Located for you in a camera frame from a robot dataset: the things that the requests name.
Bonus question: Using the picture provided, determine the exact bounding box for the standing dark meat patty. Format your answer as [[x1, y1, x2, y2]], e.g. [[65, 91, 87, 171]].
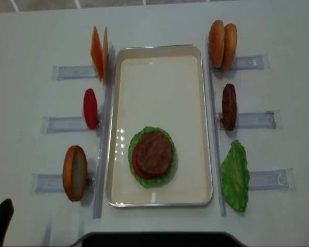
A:
[[222, 83, 237, 131]]

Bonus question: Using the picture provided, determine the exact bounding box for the clear holder under left bun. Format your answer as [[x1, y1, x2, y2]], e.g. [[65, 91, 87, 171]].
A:
[[29, 172, 96, 195]]

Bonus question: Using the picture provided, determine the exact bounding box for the black base at table edge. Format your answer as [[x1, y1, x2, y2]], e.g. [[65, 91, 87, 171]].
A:
[[82, 232, 243, 246]]

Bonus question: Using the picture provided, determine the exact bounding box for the clear holder under patty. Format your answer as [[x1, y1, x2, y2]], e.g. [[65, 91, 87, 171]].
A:
[[217, 110, 283, 130]]

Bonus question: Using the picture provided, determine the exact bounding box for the left clear acrylic rail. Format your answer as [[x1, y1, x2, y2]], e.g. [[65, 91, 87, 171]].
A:
[[93, 43, 116, 219]]

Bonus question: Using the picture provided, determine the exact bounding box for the red tomato slice on tray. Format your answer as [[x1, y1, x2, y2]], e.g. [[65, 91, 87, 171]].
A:
[[132, 144, 151, 180]]

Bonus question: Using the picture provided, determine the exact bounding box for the clear acrylic rail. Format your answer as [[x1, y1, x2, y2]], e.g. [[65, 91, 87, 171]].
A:
[[206, 35, 227, 217], [93, 43, 116, 219]]

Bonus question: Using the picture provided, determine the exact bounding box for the clear holder under buns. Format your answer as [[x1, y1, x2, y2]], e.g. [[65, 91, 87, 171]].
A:
[[211, 53, 270, 73]]

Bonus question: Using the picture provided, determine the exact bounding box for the clear holder under lettuce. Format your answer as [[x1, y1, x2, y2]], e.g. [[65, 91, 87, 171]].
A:
[[249, 168, 296, 191]]

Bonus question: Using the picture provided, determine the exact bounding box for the brown meat patty on tray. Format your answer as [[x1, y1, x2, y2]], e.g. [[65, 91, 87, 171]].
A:
[[136, 130, 173, 179]]

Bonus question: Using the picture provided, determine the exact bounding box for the white rectangular metal tray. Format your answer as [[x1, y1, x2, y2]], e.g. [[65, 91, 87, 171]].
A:
[[105, 45, 213, 207]]

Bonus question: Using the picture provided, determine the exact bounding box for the plain right bun half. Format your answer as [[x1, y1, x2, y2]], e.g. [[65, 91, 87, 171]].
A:
[[221, 23, 237, 71]]

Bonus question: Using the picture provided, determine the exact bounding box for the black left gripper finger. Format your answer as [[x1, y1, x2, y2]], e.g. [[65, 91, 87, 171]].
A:
[[0, 199, 14, 246]]

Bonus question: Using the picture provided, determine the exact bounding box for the clear holder under tomato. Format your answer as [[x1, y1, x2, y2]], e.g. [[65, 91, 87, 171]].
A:
[[40, 116, 101, 134]]

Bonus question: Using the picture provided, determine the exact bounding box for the standing red tomato slice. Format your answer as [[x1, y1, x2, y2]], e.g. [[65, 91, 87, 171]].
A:
[[83, 89, 98, 130]]

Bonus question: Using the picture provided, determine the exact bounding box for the left standing bun half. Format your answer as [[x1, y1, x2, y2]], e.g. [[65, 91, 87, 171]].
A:
[[62, 145, 88, 202]]

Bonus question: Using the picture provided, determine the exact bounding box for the orange cheese slice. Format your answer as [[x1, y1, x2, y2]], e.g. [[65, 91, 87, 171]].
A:
[[102, 27, 109, 84], [90, 26, 104, 82]]

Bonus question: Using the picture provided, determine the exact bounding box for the glazed top bun half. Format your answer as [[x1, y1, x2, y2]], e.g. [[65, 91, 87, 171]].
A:
[[209, 20, 225, 68]]

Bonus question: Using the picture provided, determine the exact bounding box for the right clear acrylic rail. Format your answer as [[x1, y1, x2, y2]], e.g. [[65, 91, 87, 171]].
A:
[[206, 35, 227, 217]]

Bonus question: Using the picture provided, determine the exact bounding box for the standing green lettuce leaf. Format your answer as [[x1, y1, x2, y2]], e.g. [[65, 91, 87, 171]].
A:
[[221, 140, 250, 213]]

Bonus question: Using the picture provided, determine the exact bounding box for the green lettuce leaf on tray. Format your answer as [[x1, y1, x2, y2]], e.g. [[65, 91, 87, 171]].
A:
[[128, 127, 177, 187]]

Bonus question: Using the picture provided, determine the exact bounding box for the clear holder under cheese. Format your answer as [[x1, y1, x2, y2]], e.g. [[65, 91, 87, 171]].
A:
[[51, 65, 98, 81]]

